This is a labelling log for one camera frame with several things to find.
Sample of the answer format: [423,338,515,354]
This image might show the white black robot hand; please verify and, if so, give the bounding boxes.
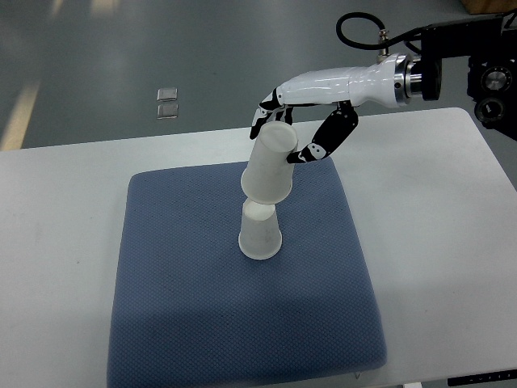
[250,54,423,164]

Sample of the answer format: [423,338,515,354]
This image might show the white paper cup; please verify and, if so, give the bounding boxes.
[238,199,282,260]
[241,121,298,205]

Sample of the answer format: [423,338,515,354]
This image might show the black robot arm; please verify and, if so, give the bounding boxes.
[416,10,516,140]

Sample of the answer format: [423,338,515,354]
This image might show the wooden box corner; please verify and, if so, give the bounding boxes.
[460,0,517,15]

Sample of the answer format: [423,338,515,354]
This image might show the upper metal floor plate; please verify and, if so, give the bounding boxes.
[157,87,178,101]

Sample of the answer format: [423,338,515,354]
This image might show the blue fabric cushion mat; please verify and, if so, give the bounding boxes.
[107,158,387,387]

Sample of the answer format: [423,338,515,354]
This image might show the black table control panel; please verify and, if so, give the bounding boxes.
[447,369,516,387]

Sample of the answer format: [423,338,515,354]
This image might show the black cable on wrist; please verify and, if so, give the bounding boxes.
[335,12,425,56]

